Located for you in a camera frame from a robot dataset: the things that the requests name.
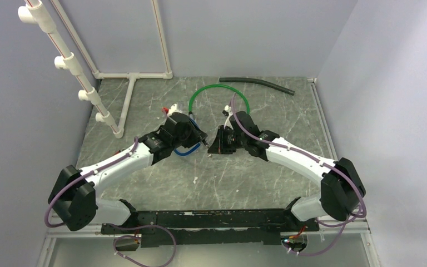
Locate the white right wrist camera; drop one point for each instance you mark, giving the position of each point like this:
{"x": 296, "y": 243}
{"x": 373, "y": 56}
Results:
{"x": 228, "y": 113}

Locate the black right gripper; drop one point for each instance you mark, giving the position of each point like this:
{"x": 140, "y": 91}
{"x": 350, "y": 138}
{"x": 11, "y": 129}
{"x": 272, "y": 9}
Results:
{"x": 216, "y": 147}

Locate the white PVC pipe frame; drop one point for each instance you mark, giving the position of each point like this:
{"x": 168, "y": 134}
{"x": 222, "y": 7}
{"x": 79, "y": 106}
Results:
{"x": 35, "y": 12}

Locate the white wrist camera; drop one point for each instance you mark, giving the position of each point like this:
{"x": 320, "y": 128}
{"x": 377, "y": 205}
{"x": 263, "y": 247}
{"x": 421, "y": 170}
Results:
{"x": 228, "y": 113}
{"x": 175, "y": 108}

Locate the aluminium extrusion frame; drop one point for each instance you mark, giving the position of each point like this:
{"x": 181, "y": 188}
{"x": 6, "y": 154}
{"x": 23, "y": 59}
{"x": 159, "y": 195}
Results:
{"x": 75, "y": 196}

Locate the blue cable lock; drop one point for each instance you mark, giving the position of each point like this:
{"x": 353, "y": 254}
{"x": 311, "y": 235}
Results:
{"x": 187, "y": 151}

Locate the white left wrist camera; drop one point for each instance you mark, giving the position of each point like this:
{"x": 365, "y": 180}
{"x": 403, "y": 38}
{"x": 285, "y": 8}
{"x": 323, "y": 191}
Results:
{"x": 175, "y": 108}

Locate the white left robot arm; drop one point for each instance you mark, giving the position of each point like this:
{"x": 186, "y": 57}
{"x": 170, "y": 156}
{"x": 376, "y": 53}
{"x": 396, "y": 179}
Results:
{"x": 75, "y": 200}

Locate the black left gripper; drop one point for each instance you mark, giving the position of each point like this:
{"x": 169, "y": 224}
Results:
{"x": 197, "y": 135}

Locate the black foam tube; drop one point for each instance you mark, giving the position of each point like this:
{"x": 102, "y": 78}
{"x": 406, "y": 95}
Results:
{"x": 257, "y": 82}

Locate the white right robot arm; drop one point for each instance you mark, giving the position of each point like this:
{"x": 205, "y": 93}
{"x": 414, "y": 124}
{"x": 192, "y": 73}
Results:
{"x": 341, "y": 194}

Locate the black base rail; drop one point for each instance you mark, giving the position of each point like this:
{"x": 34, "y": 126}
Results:
{"x": 267, "y": 226}

